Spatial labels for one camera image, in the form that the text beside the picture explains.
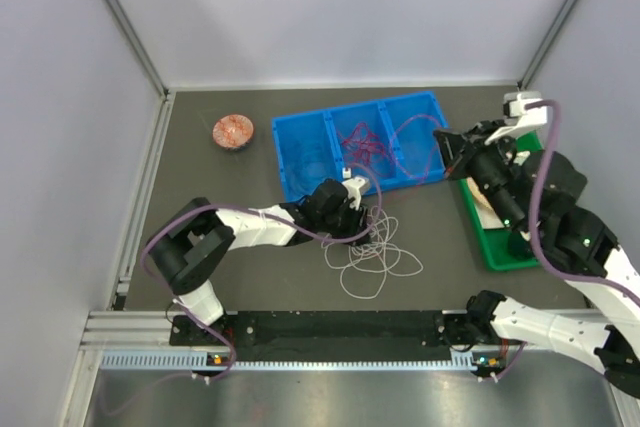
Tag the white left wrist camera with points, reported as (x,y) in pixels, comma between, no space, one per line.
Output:
(357,186)

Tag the green plastic tray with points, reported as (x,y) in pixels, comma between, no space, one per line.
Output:
(503,250)

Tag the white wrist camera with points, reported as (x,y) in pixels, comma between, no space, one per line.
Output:
(519,116)
(357,186)

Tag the aluminium frame right post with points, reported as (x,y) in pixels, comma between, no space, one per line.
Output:
(551,36)

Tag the aluminium frame left post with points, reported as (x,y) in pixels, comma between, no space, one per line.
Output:
(136,46)

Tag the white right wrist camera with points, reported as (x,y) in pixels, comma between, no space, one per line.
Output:
(519,116)

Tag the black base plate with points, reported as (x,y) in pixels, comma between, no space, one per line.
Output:
(343,336)

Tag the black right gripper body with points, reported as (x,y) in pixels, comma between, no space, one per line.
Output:
(491,169)

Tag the tan patterned plate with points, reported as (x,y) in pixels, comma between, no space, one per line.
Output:
(478,196)

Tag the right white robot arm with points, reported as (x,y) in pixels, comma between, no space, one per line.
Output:
(535,196)

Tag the blue three-compartment bin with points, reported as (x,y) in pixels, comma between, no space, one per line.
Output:
(391,138)

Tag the aluminium frame post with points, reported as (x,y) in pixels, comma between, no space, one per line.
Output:
(551,36)
(136,46)

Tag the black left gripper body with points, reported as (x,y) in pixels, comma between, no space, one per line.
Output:
(345,220)

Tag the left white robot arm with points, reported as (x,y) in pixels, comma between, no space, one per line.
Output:
(187,250)

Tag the red patterned small plate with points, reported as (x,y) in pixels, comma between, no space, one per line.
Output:
(233,132)

